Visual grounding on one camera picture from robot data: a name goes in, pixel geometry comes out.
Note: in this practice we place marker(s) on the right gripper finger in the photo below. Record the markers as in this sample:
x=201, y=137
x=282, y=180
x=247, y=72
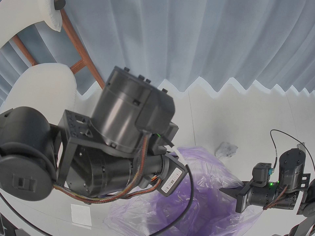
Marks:
x=235, y=190

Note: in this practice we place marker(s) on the purple plastic bag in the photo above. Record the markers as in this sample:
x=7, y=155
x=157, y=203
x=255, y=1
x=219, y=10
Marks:
x=209, y=171

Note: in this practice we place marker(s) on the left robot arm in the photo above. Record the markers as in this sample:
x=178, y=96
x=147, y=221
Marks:
x=118, y=117

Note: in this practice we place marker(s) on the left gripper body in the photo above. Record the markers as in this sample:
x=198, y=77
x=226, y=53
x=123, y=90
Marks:
x=152, y=168

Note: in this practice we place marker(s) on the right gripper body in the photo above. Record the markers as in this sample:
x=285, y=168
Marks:
x=258, y=197

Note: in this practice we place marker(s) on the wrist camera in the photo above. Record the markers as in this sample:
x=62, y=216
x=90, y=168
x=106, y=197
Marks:
x=262, y=173
x=173, y=131

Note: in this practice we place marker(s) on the pale blue curtain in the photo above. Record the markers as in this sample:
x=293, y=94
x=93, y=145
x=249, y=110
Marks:
x=209, y=33

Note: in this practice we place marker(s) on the white cushioned wooden chair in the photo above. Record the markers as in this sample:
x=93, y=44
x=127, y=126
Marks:
x=37, y=90

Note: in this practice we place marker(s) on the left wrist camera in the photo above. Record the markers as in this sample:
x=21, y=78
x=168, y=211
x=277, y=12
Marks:
x=173, y=131

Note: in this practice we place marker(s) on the crumpled white paper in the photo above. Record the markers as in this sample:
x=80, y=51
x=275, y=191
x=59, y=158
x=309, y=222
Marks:
x=227, y=150

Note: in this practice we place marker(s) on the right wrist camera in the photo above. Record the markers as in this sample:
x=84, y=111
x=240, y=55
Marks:
x=262, y=173

